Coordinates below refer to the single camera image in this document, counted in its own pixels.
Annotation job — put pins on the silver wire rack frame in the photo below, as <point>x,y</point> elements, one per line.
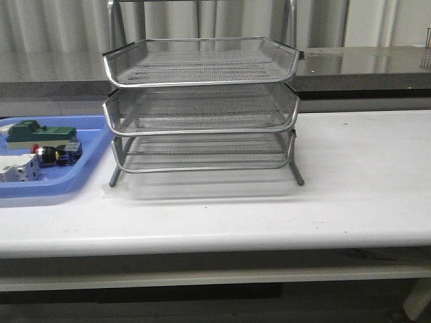
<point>116,34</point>

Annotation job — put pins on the dark grey counter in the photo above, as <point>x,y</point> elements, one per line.
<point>345,72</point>

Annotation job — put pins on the red emergency stop button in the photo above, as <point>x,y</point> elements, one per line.
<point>62,155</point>

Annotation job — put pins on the blue plastic tray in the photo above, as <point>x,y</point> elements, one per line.
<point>93,134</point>

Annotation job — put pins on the green terminal block component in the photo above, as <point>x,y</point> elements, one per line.
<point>25,133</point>

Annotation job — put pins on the white circuit breaker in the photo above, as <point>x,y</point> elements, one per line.
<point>19,168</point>

